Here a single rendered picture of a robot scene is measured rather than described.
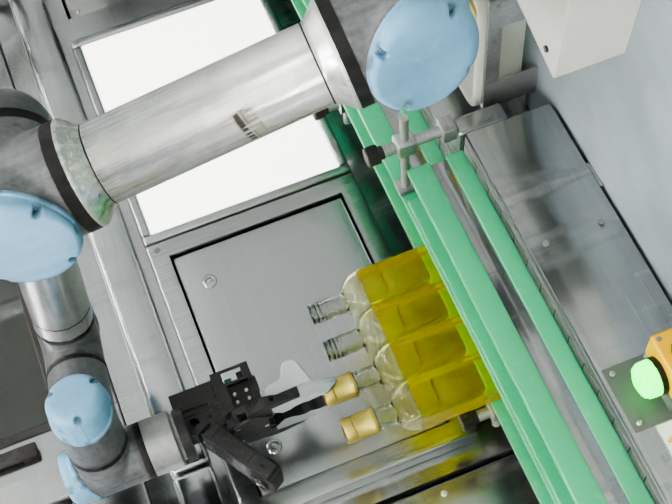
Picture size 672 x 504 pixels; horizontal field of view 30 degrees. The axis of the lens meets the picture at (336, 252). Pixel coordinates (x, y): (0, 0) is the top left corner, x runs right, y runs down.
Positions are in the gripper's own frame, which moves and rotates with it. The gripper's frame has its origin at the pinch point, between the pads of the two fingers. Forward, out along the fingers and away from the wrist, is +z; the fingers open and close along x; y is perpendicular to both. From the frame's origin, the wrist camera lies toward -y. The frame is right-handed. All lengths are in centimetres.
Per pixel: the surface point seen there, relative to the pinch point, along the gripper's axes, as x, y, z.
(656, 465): -15.6, -28.8, 29.1
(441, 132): -15.6, 22.0, 25.4
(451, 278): -6.4, 6.2, 20.0
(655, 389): -20.3, -22.2, 31.7
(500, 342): -13.8, -7.6, 20.1
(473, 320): -6.4, -0.4, 20.1
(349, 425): -1.8, -5.7, 0.6
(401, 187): -5.3, 22.4, 19.7
